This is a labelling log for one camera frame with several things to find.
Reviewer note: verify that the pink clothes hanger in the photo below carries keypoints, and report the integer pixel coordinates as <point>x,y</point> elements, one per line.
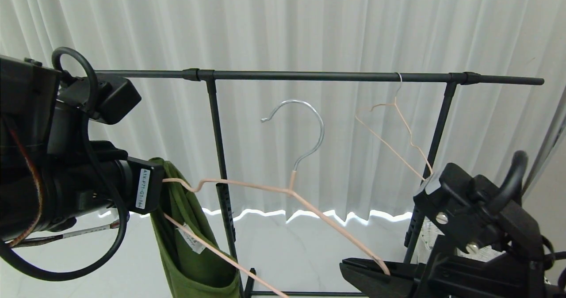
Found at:
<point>292,181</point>
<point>400,80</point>

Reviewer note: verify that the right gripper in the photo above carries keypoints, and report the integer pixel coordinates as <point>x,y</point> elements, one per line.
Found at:
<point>477,280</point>

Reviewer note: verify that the white curtain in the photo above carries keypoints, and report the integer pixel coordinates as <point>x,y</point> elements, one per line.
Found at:
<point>309,24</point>

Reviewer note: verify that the black clothes rack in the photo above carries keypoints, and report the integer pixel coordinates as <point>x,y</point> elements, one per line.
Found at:
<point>309,75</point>

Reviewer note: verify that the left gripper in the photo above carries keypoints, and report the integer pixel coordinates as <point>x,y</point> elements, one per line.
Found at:
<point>97,187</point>

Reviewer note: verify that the green printed shirt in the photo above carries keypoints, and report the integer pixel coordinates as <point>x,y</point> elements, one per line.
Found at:
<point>194,262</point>

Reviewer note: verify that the white laundry basket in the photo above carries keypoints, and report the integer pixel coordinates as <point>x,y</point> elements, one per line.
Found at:
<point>425,238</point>

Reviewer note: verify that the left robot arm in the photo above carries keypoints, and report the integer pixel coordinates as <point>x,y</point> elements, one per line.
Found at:
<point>22,94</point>

